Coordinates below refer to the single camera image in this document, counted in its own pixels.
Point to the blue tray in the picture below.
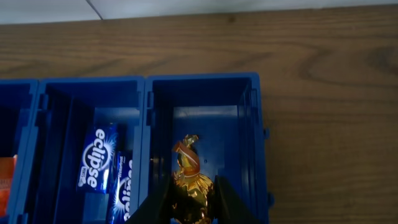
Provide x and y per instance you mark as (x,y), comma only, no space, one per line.
(202,93)

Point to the gold candy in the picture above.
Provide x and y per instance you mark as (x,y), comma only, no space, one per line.
(191,193)

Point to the orange candy box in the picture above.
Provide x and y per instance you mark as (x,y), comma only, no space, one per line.
(6,183)

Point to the blue candy pack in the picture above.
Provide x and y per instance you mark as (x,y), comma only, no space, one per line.
(122,193)
(96,158)

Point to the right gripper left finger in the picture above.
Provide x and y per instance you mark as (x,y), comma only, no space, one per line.
(155,208)

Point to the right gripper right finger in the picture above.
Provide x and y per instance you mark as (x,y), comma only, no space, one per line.
(231,208)

